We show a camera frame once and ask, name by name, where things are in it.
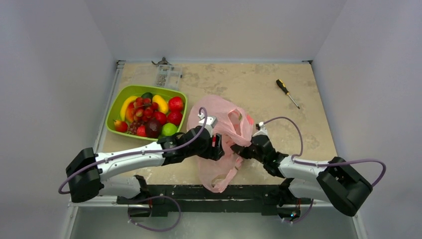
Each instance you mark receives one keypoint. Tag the aluminium frame rail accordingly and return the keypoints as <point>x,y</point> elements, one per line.
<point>72,210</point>

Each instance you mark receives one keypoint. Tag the dark green fake avocado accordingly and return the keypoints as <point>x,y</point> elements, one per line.
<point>148,95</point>

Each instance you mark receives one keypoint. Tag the red fake pomegranate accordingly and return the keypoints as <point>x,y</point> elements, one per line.
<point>175,117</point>

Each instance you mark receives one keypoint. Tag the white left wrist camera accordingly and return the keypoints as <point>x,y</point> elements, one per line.
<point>207,122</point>

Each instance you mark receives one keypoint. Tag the yellow fake banana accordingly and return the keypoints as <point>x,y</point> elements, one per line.
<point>124,106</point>

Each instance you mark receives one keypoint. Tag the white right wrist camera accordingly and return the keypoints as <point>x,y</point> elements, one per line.
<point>261,129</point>

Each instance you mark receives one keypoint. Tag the shiny red fake apple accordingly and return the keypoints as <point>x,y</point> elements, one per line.
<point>176,104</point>

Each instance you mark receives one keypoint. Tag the black yellow screwdriver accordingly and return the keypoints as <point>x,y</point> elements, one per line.
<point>283,87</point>

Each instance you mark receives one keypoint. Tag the yellow fake mango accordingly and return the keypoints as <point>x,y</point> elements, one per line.
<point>162,104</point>

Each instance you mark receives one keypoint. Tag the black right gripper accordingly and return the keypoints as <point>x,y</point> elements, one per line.
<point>249,151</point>

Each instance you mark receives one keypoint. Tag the red fake grape bunch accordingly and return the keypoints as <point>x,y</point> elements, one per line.
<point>133,127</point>

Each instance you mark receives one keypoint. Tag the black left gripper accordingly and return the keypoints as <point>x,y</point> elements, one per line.
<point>215,151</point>

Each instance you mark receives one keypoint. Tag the clear plastic screw box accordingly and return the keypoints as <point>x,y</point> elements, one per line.
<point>164,76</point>

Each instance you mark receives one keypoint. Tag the green fake apple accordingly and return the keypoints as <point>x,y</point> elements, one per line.
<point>169,129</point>

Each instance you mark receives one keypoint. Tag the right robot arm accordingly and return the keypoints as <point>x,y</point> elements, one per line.
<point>334,181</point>

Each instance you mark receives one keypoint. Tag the red orange fake mango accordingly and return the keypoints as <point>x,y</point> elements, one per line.
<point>129,113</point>

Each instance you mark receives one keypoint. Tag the dark maroon fake fruit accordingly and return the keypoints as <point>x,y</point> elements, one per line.
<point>153,128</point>

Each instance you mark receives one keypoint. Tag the green plastic tray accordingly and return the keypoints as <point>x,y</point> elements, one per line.
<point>138,90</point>

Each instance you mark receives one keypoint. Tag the red round fake fruit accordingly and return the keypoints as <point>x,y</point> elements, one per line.
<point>141,131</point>

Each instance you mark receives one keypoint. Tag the pink plastic bag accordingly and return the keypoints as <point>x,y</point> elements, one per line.
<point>236,127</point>

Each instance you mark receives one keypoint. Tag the dark metal clamp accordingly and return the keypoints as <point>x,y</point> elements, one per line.
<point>163,61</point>

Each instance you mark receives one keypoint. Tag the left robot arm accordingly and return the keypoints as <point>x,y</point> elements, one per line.
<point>95,174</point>

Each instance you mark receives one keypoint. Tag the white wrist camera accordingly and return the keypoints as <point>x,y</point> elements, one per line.
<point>261,129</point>
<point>207,122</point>

